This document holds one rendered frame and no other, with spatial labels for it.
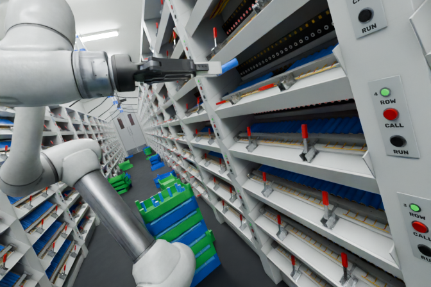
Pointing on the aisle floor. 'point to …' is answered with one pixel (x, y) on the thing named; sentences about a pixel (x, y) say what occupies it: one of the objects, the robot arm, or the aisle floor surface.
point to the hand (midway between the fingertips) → (205, 70)
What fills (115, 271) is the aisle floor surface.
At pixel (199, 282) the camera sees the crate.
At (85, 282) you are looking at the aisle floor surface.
